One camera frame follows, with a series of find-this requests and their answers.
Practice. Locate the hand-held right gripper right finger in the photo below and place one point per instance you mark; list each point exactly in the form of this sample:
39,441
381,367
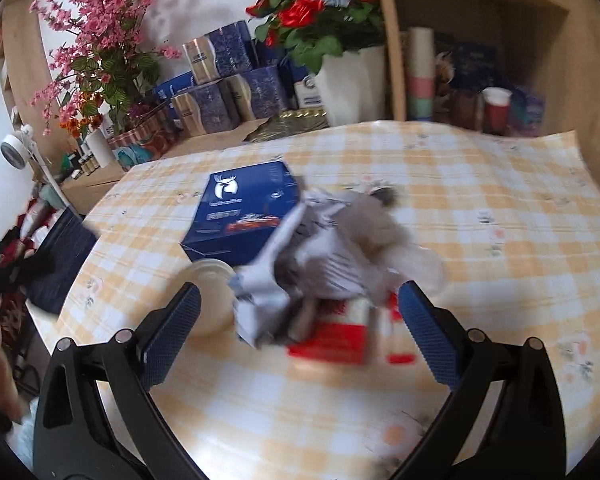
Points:
430,330

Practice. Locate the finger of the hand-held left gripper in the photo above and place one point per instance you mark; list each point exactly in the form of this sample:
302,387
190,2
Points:
37,262

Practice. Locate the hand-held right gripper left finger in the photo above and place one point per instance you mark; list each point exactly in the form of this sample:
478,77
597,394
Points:
172,330

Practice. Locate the red clear plastic tube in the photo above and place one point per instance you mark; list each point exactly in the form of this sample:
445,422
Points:
392,330

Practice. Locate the white round lid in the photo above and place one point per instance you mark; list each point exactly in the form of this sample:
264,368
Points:
207,295

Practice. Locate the red box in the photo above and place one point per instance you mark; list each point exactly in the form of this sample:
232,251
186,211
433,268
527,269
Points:
330,340

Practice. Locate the grey white wrapper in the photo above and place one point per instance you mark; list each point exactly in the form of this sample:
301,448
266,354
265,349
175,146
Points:
330,260

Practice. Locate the large dark blue box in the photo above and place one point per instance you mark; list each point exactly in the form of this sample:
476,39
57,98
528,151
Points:
230,200

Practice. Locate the person's left hand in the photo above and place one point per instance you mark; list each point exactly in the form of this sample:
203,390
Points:
2,375

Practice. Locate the black plastic case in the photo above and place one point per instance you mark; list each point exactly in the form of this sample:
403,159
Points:
60,255

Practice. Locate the red white cloth heap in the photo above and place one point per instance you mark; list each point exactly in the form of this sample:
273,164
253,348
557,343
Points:
15,247

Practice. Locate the yellow checked floral tablecloth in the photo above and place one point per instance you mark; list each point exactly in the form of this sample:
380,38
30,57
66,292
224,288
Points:
480,260

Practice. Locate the low wooden cabinet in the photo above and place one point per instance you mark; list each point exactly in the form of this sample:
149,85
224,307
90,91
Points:
90,185

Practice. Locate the row of small brown bottles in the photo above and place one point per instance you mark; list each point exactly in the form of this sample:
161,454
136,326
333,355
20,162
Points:
87,164

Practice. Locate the white standing fan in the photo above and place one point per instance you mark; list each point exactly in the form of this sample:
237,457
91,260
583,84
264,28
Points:
14,150

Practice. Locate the white ribbed vase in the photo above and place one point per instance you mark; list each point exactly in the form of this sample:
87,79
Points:
100,147

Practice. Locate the orange artificial flowers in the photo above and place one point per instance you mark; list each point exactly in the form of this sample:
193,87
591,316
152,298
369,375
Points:
80,120

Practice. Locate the striped wavy basket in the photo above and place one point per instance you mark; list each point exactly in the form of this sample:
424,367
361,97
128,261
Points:
140,135

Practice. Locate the narrow wooden bookcase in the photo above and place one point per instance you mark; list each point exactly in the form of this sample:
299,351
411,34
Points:
25,70

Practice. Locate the blue gold patterned box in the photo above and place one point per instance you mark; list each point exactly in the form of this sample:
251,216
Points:
265,92
220,52
205,110

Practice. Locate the blue flat carton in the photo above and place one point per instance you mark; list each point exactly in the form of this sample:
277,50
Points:
172,85

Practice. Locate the red paper cup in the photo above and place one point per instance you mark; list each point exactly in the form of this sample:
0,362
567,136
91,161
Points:
496,115

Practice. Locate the brown glass cup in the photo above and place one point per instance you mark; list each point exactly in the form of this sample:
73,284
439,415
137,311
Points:
465,107

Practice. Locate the pink artificial blossom arrangement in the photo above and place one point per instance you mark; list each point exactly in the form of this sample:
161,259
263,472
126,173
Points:
105,35

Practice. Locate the gold leaf tray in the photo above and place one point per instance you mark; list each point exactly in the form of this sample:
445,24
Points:
290,122

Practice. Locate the purple box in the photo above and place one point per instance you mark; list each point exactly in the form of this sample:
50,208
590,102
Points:
527,110

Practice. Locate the stack of pastel cups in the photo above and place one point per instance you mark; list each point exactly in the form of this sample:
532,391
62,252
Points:
420,85

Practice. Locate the red roses in white pot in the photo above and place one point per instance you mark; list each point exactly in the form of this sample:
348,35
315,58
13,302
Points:
350,85

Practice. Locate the white blue box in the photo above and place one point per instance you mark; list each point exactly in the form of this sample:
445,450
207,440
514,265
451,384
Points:
307,92

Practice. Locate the wooden shelf unit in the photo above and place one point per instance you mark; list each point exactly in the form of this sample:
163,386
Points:
395,60

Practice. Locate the dark blue gift box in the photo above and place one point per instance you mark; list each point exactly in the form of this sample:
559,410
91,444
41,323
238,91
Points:
475,60

